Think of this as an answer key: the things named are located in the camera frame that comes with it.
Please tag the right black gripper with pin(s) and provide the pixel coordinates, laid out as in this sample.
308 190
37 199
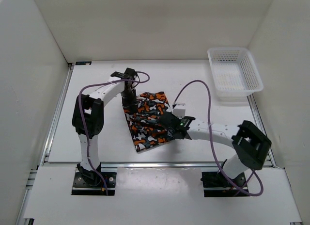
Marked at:
170 133

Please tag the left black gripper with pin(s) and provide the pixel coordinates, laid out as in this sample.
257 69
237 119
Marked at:
130 105

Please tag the orange camouflage shorts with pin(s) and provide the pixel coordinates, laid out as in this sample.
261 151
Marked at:
145 130

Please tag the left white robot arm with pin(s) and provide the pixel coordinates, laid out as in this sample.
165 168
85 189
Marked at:
88 118

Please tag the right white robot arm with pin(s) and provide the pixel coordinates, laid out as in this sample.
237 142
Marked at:
250 144

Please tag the black label sticker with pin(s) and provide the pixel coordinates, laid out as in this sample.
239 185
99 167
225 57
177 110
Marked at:
83 63

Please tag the white perforated plastic basket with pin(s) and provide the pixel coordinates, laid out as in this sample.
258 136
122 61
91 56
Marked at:
234 72

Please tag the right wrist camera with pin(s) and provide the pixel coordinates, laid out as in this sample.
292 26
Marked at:
179 109

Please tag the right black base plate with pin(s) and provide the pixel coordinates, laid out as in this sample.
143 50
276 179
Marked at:
216 185

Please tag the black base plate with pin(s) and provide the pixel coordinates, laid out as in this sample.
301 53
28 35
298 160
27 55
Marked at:
82 187
216 185

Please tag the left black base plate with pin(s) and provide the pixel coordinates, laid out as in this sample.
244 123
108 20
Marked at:
82 187

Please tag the aluminium rail front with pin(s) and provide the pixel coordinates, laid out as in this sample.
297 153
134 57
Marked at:
268 163

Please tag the aluminium rail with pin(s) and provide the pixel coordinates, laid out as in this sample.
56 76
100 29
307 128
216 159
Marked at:
45 150
268 163

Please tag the aluminium rail left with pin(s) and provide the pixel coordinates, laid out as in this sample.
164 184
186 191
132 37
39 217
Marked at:
45 150

